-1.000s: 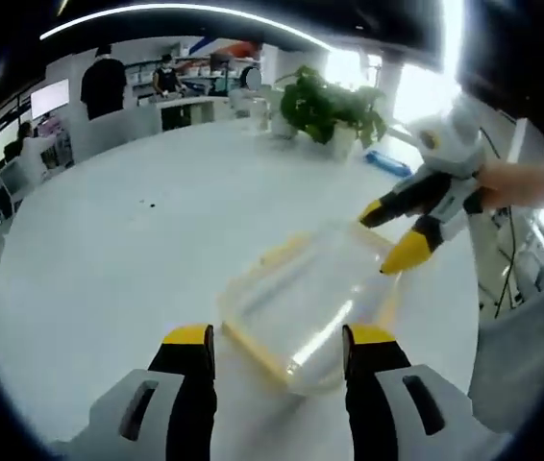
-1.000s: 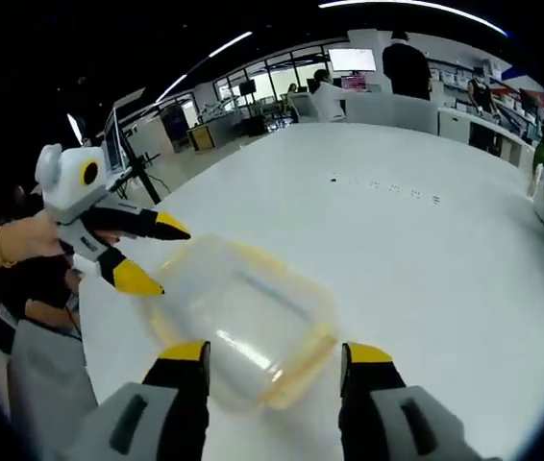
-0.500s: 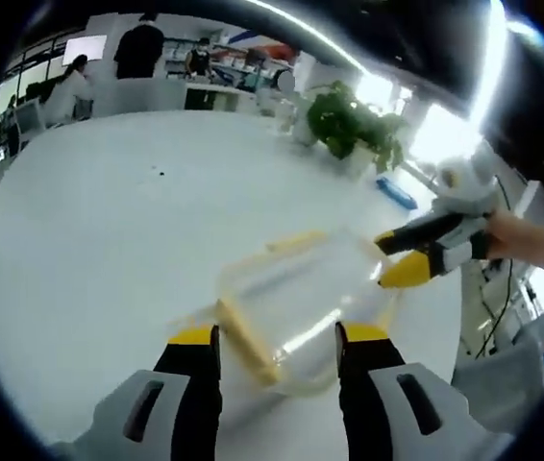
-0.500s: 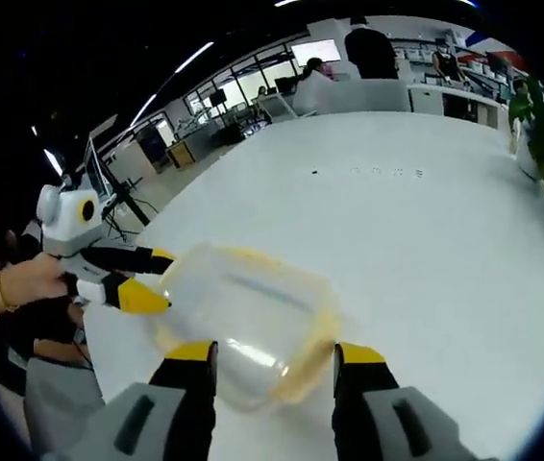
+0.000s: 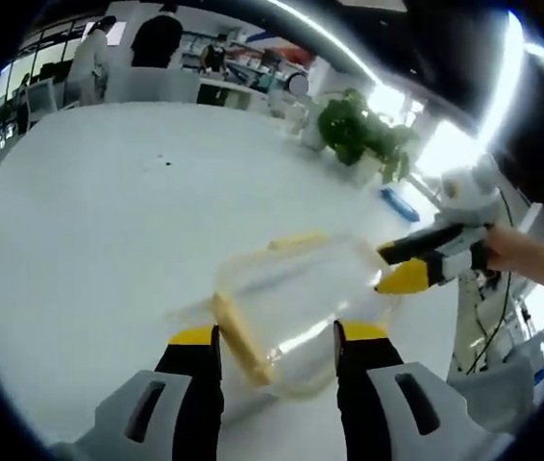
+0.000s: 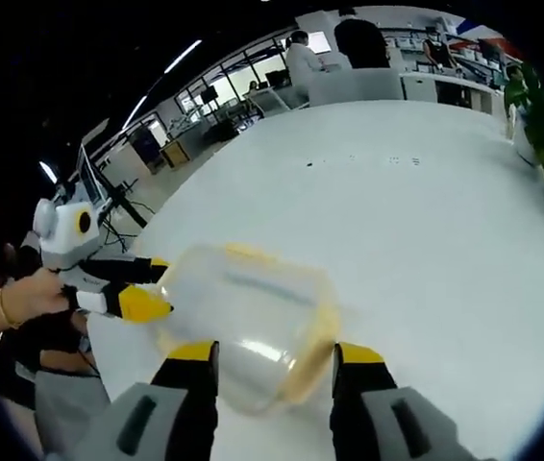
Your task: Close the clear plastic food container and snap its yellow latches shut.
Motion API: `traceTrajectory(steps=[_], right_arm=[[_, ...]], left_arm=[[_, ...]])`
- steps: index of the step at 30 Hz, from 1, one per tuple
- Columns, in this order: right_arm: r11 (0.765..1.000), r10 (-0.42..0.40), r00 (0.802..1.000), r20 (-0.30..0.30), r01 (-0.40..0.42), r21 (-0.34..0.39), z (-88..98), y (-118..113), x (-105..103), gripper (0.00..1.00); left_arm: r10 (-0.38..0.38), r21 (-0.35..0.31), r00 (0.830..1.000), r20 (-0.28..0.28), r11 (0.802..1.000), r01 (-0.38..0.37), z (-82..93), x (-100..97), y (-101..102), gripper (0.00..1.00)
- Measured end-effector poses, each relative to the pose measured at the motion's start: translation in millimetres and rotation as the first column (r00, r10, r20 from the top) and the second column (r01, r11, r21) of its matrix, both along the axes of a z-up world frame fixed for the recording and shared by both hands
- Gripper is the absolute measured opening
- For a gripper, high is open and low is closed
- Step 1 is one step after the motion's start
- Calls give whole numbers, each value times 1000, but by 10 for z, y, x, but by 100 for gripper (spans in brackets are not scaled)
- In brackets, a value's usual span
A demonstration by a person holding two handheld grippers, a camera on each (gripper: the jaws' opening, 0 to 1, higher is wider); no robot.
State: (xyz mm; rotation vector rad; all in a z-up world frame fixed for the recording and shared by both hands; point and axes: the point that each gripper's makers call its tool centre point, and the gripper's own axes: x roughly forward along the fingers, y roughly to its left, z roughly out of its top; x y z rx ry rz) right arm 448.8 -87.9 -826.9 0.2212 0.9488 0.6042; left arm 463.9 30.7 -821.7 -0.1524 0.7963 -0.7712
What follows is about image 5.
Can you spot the white counter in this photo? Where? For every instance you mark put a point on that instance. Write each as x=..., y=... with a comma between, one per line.
x=156, y=84

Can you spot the person's right hand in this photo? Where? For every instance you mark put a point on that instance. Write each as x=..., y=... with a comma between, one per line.
x=512, y=249

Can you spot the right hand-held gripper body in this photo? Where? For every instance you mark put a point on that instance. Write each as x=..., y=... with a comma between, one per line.
x=469, y=192

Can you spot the bright curved ceiling light strip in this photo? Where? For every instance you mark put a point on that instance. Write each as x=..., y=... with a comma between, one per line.
x=502, y=72

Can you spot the white office chair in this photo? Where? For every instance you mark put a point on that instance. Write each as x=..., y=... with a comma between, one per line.
x=40, y=101

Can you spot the blue flat object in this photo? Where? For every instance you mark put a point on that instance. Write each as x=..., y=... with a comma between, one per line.
x=399, y=204

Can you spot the clear plastic container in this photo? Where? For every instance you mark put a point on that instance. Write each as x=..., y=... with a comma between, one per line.
x=310, y=302

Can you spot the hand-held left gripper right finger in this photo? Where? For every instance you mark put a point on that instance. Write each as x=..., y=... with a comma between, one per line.
x=368, y=408

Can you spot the green potted plant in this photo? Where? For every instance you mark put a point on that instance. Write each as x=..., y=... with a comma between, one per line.
x=358, y=129

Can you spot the long ceiling light strip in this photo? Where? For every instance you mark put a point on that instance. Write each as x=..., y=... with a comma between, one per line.
x=329, y=33

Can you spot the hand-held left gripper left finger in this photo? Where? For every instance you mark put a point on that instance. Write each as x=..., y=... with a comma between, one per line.
x=190, y=408

